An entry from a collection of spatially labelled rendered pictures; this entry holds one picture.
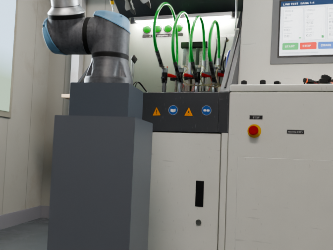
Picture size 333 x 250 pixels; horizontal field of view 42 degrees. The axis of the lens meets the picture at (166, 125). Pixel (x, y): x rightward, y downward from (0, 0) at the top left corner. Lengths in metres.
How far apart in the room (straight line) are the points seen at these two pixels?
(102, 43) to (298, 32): 0.99
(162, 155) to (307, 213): 0.59
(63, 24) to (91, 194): 0.52
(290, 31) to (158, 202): 0.94
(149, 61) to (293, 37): 0.80
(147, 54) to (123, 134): 1.25
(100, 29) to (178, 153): 0.63
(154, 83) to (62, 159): 1.19
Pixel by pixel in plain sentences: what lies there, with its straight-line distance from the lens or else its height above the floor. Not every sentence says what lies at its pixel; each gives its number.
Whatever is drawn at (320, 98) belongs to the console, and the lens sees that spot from 1.69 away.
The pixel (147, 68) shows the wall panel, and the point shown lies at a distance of 2.40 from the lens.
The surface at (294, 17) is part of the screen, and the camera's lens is 2.07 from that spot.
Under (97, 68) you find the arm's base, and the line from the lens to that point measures 1.32.
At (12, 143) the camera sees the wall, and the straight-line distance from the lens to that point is 4.09.
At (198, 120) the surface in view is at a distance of 1.72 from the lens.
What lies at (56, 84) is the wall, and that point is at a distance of 4.65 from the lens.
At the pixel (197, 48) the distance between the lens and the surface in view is 2.31.
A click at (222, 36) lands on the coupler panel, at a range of 2.33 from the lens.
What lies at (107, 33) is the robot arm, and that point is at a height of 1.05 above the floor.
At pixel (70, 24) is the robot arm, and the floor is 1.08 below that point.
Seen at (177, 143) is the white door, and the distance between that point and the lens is 1.74.
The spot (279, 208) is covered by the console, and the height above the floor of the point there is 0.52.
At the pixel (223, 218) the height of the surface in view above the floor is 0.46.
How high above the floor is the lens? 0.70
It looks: 4 degrees up
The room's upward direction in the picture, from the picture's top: 2 degrees clockwise
